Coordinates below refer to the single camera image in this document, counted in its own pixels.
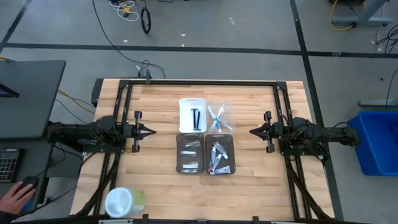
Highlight red white toothpaste tube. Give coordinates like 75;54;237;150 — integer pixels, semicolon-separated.
208;154;223;174
213;141;229;160

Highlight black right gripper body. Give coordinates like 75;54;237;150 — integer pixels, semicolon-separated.
263;110;276;154

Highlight clear plastic bin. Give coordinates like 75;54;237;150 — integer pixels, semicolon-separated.
206;98;236;135

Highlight grey desk foot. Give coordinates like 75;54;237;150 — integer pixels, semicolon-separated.
358;98;398;108

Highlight long black cable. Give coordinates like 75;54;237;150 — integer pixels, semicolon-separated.
91;0;166;79

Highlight dark monitor screen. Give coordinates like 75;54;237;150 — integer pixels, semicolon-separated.
0;82;20;98

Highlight black aluminium rig frame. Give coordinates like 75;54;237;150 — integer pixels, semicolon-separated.
74;77;336;224

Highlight coiled black cable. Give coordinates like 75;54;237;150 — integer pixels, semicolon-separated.
140;6;152;35

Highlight grey translucent bin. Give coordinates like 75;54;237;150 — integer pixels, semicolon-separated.
175;133;205;174
203;133;236;175

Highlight desk with grey legs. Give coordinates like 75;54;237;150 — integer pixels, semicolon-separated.
330;0;394;27

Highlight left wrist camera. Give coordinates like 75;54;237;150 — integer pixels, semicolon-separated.
123;123;135;138

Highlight black cable bundle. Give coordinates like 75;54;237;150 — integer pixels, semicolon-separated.
374;24;398;55

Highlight person's hand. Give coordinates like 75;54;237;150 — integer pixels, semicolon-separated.
0;181;37;215

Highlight black computer mouse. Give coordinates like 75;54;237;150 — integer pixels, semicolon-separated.
17;175;40;215

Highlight disinfecting wipes canister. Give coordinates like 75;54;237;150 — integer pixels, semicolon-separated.
104;186;147;218

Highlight blue toothbrush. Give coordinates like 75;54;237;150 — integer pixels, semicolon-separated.
207;106;233;131
210;105;225;133

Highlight blue storage tote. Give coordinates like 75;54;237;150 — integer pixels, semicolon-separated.
347;110;398;177

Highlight yellow cable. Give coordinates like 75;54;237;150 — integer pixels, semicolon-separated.
57;89;96;115
329;0;356;32

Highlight white cable bundle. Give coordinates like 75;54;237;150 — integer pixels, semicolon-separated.
108;0;140;23

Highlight black keyboard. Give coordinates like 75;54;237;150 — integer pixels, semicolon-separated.
0;148;26;184

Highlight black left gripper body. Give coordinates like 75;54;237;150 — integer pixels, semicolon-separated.
132;110;144;154

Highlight white plastic bin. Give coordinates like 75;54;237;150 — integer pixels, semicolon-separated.
178;97;208;134

